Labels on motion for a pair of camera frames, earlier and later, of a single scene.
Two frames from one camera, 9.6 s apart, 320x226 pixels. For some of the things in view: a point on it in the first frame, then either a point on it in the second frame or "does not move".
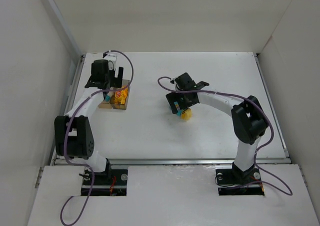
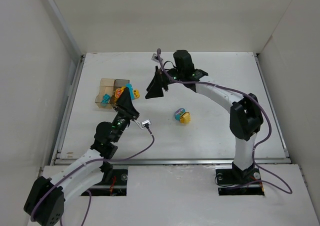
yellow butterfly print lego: [120, 94] does not move
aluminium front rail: [180, 162] does not move
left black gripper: [110, 83] → [127, 113]
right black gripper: [175, 101] → [165, 79]
